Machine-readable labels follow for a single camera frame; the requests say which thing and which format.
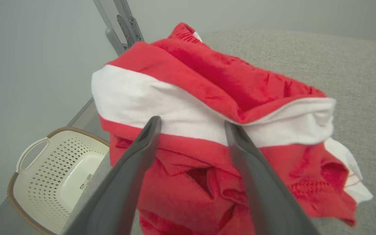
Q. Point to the red shorts with white waistband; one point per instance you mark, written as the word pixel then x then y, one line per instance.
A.
pixel 175 104

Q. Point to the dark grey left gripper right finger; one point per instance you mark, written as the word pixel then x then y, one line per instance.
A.
pixel 266 195

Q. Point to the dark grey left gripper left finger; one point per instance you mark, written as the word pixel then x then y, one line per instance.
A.
pixel 116 189

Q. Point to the white laundry basket brown rim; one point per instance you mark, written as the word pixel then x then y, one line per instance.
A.
pixel 44 182

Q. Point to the small printed basket sticker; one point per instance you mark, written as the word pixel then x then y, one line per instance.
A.
pixel 86 182

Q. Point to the grey metal wheeled frame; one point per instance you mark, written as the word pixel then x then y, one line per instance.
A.
pixel 131 29

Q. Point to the red shirt with white sleeves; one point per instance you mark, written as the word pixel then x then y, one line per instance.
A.
pixel 181 195

